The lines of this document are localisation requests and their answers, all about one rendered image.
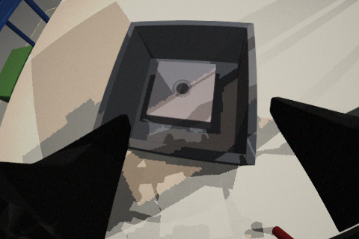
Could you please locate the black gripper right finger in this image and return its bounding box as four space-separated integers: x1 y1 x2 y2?
270 98 359 233

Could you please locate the dark red peg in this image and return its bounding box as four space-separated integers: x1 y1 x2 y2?
272 226 294 239

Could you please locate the dark grey open box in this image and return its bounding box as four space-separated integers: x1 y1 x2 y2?
93 20 257 167

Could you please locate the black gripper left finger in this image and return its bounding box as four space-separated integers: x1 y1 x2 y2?
0 114 131 239

